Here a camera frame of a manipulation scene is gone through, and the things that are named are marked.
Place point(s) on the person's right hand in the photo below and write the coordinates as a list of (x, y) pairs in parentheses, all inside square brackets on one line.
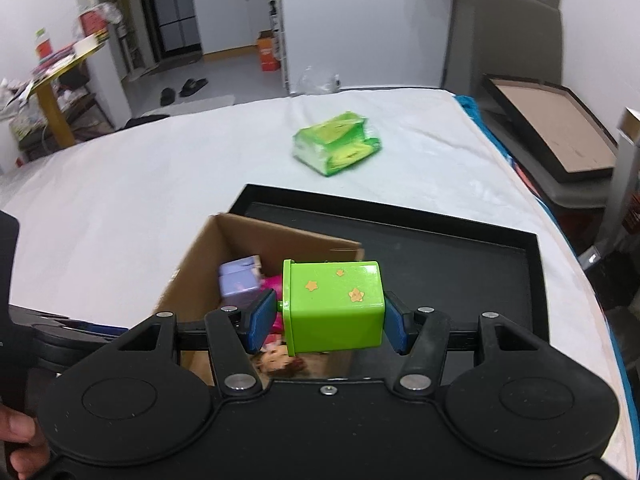
[(33, 452)]

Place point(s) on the black shallow tray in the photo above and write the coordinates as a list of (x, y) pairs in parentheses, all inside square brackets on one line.
[(461, 267)]

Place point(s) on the green square tin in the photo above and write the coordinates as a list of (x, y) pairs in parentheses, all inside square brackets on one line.
[(332, 306)]

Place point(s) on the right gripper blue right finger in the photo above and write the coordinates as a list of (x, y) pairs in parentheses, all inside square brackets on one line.
[(397, 323)]

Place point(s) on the green tissue pack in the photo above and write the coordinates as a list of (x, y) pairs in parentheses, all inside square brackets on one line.
[(335, 145)]

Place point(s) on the white table cloth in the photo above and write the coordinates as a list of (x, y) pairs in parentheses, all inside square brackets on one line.
[(105, 224)]

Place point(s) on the brown-haired girl figurine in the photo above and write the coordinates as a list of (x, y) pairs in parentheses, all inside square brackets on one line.
[(274, 361)]

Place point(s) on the grey metal shelf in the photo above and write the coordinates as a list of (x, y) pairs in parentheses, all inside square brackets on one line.
[(624, 180)]

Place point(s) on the black slipper pair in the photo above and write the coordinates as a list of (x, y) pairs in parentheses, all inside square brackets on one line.
[(189, 88)]

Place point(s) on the white kitchen cabinet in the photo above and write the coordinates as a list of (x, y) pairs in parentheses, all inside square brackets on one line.
[(230, 24)]

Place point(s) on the magenta dinosaur figure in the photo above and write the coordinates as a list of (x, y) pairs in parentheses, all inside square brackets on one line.
[(272, 319)]

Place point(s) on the grey chair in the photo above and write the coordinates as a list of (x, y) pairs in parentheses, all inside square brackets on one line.
[(521, 38)]

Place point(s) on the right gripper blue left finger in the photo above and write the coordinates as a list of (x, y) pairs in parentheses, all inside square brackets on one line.
[(259, 318)]

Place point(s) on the black picture frame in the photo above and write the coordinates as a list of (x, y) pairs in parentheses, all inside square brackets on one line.
[(556, 127)]

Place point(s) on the lilac cube toy figure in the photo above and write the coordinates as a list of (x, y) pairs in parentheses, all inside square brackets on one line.
[(239, 280)]

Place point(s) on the orange carton on floor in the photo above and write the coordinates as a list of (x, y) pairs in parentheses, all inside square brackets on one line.
[(266, 47)]

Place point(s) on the yellow side table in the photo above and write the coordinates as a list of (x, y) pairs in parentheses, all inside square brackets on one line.
[(51, 68)]

